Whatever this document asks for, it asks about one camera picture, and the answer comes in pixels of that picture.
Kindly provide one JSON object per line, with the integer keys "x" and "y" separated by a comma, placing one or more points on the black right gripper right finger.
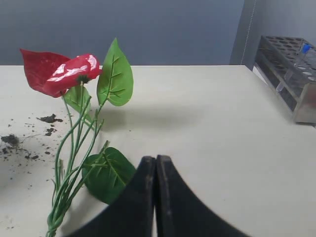
{"x": 179, "y": 212}

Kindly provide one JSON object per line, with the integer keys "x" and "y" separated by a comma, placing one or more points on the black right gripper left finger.
{"x": 131, "y": 214}

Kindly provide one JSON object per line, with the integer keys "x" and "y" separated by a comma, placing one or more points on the metal test tube rack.
{"x": 294, "y": 86}

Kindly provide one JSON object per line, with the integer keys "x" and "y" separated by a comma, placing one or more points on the blue capped test tube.
{"x": 302, "y": 55}

